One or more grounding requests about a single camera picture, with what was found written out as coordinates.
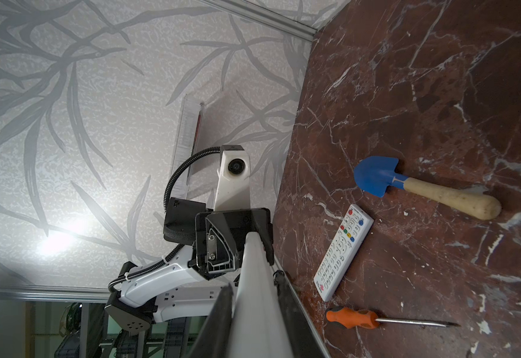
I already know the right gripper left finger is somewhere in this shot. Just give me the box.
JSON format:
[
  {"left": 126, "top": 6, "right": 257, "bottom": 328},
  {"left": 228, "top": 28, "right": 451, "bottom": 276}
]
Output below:
[{"left": 186, "top": 285, "right": 234, "bottom": 358}]

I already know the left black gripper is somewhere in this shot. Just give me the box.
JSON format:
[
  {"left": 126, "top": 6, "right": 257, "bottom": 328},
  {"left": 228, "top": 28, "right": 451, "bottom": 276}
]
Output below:
[{"left": 163, "top": 198, "right": 274, "bottom": 280}]

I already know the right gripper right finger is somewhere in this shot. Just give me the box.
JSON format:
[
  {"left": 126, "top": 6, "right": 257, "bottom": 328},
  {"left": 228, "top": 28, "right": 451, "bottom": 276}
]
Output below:
[{"left": 273, "top": 270, "right": 326, "bottom": 358}]

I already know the orange handled screwdriver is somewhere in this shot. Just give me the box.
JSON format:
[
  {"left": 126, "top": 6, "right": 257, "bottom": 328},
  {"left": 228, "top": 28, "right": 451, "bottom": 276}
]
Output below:
[{"left": 325, "top": 307, "right": 459, "bottom": 330}]

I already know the white remote control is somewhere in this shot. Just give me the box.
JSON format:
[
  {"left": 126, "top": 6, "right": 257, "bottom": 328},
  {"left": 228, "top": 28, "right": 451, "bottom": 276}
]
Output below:
[
  {"left": 314, "top": 204, "right": 374, "bottom": 302},
  {"left": 227, "top": 232, "right": 293, "bottom": 358}
]

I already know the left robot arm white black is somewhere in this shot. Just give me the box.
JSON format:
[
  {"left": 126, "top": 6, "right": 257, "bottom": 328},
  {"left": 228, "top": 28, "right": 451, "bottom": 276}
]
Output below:
[{"left": 105, "top": 198, "right": 274, "bottom": 335}]

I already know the clear plastic wall shelf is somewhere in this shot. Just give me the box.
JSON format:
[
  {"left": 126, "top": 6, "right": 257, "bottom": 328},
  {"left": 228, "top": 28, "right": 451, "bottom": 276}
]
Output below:
[{"left": 171, "top": 95, "right": 204, "bottom": 198}]

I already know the blue toy shovel wooden handle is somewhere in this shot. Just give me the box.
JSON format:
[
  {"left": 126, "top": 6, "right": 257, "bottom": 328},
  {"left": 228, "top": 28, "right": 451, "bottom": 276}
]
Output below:
[{"left": 354, "top": 156, "right": 502, "bottom": 220}]

